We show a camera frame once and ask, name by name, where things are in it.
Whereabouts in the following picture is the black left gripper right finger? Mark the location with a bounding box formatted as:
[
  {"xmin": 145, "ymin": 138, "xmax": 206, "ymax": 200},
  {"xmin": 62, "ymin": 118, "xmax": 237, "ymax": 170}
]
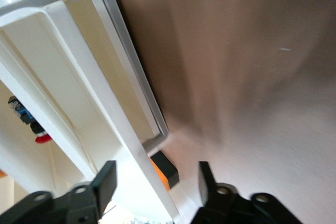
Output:
[{"xmin": 190, "ymin": 161, "xmax": 305, "ymax": 224}]

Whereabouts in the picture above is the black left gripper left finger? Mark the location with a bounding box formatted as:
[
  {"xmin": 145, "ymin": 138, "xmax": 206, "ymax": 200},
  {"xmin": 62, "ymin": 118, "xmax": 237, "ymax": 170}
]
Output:
[{"xmin": 0, "ymin": 160, "xmax": 118, "ymax": 224}]

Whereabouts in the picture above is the white plastic divided tray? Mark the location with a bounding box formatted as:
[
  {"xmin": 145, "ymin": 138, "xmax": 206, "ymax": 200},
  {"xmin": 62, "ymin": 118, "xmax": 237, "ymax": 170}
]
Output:
[{"xmin": 0, "ymin": 0, "xmax": 181, "ymax": 223}]

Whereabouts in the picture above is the red button with blue block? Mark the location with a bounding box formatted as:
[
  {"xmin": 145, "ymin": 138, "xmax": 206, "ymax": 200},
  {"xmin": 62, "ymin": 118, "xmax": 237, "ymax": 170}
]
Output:
[{"xmin": 7, "ymin": 95, "xmax": 52, "ymax": 145}]

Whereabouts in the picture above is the white plastic drawer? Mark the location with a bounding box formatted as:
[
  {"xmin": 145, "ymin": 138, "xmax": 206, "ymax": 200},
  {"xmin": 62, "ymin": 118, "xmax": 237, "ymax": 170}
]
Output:
[{"xmin": 64, "ymin": 0, "xmax": 161, "ymax": 142}]

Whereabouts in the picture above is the orange box with black base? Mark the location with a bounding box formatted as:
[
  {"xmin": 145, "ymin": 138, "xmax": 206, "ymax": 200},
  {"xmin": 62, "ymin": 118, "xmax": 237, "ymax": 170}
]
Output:
[{"xmin": 149, "ymin": 151, "xmax": 181, "ymax": 191}]

